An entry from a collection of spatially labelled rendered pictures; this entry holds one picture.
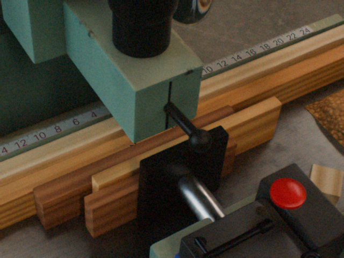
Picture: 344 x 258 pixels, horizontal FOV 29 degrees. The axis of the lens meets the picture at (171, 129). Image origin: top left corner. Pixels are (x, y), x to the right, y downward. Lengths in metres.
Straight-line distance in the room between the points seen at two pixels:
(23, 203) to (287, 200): 0.26
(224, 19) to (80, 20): 1.72
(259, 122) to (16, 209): 0.26
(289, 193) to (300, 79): 0.25
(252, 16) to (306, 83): 1.56
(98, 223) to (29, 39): 0.19
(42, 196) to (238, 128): 0.21
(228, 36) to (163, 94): 1.69
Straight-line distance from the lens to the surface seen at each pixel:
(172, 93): 0.58
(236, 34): 2.28
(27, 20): 0.65
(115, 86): 0.59
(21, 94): 0.84
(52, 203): 0.65
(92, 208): 0.63
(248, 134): 0.72
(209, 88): 0.73
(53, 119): 0.90
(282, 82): 0.77
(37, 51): 0.67
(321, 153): 0.76
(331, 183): 0.70
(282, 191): 0.56
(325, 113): 0.79
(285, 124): 0.78
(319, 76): 0.81
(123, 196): 0.64
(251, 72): 0.76
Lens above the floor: 1.47
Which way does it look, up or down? 49 degrees down
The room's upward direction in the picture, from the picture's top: 6 degrees clockwise
